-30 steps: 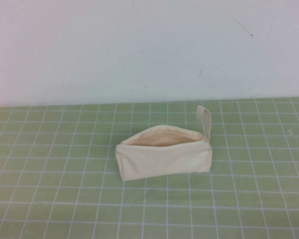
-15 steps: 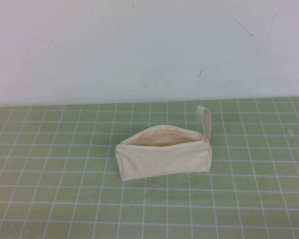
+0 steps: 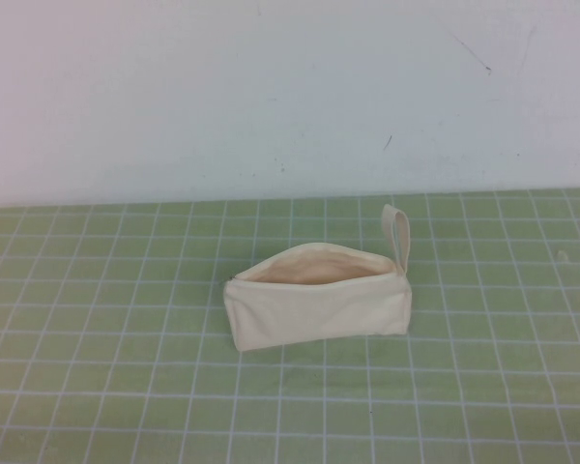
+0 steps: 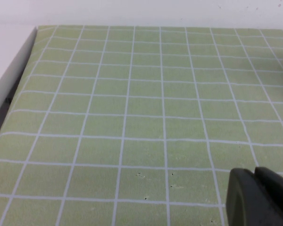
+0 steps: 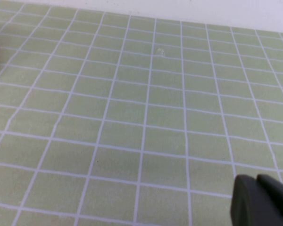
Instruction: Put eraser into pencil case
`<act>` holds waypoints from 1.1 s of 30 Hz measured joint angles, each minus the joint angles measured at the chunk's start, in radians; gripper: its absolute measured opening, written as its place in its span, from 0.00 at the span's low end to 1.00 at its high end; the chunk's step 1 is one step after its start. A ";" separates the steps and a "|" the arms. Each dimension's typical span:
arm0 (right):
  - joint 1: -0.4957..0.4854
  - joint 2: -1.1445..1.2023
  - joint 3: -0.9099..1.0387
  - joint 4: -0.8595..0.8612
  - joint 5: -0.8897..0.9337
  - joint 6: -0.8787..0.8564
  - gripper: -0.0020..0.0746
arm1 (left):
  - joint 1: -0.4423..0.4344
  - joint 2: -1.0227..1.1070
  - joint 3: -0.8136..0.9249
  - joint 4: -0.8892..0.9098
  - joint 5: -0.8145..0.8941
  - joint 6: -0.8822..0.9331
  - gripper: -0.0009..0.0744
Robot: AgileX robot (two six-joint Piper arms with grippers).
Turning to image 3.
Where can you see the cream canvas pencil case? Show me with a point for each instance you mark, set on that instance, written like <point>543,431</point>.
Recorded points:
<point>314,314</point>

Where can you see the green grid mat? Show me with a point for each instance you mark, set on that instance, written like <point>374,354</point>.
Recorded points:
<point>125,362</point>

